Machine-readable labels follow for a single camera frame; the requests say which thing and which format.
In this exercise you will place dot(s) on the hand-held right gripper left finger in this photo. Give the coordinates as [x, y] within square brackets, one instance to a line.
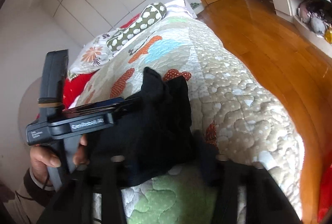
[109, 187]

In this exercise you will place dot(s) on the green patterned bolster pillow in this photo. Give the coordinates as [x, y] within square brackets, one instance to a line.
[137, 24]

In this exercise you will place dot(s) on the grey soft bag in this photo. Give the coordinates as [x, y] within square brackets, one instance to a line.
[318, 25]

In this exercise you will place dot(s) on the yellow jar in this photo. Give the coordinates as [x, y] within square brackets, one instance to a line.
[328, 36]

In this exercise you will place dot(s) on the person's left hand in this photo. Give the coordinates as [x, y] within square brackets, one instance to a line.
[41, 159]

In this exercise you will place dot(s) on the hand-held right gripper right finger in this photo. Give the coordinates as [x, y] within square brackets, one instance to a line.
[207, 161]

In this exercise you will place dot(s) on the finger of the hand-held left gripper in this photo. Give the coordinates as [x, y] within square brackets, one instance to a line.
[109, 102]
[116, 108]

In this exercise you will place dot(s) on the person's left forearm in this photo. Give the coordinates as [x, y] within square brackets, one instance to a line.
[26, 200]

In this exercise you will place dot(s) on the white floral pillow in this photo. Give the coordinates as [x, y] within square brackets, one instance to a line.
[90, 55]

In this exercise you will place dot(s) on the pink soft bag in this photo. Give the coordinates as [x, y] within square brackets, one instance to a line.
[304, 11]

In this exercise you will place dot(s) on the black pants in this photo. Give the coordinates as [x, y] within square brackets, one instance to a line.
[155, 123]

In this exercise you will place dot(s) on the red bag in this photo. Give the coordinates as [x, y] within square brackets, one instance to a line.
[325, 193]

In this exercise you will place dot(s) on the white bedsheet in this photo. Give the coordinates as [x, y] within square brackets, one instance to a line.
[179, 6]

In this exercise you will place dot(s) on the patchwork quilted bedspread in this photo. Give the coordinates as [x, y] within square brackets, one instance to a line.
[233, 110]

